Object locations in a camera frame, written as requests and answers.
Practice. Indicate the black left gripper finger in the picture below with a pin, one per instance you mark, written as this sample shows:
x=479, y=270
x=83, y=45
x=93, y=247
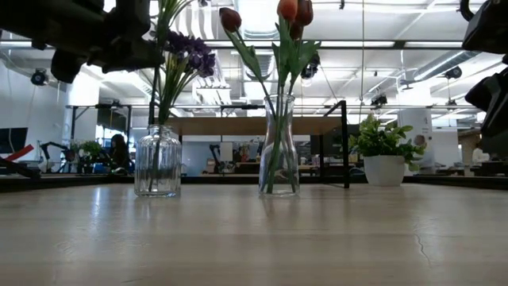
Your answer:
x=135, y=67
x=127, y=53

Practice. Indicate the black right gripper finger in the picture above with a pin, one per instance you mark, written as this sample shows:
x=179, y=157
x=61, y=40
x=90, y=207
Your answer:
x=488, y=93
x=496, y=121

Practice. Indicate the blue artificial flower sprig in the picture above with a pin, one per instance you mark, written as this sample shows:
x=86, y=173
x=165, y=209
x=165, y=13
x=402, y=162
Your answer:
x=162, y=24

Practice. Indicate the short ribbed glass jar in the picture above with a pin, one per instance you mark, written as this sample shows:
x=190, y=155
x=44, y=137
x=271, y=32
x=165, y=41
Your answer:
x=166, y=167

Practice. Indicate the tall clear glass vase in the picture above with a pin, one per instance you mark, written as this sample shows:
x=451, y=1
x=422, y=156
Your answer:
x=293, y=175

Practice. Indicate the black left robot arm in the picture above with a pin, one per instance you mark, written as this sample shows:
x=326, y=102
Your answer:
x=39, y=24

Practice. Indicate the black ceiling spotlight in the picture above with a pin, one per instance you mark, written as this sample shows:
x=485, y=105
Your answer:
x=453, y=72
x=311, y=69
x=39, y=77
x=379, y=100

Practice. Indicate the person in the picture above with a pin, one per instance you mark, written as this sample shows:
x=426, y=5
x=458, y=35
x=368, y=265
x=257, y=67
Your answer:
x=426, y=159
x=118, y=153

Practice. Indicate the small background potted plant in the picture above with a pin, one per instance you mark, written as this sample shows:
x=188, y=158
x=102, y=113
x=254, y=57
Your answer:
x=90, y=149

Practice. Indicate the green plant in white pot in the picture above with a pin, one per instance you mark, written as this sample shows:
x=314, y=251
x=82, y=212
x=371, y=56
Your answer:
x=383, y=171

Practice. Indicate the black monitor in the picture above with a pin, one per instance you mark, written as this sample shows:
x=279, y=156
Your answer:
x=12, y=139

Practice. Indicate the wooden shelf black metal frame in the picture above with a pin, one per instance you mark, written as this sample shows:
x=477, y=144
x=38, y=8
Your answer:
x=238, y=125

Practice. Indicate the silver ventilation duct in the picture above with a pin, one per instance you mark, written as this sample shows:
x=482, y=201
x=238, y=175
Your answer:
x=258, y=20

